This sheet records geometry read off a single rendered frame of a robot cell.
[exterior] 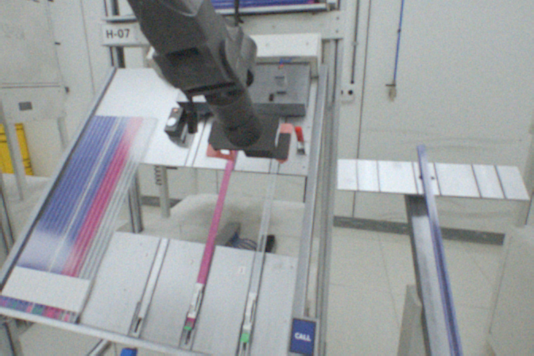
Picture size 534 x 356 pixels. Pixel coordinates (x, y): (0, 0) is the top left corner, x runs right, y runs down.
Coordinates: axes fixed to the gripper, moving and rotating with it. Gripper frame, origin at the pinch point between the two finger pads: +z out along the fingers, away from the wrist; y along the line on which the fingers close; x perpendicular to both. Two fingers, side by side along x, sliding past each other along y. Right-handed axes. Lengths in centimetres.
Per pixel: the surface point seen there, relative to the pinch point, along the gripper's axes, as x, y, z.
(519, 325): 18, -85, 98
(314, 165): -5.1, -9.6, 13.2
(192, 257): 17.6, 14.3, 13.9
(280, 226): -4, 7, 72
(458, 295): 5, -86, 157
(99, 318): 31.9, 31.0, 13.7
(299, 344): 29.0, -10.2, 9.3
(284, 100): -19.7, -1.4, 8.6
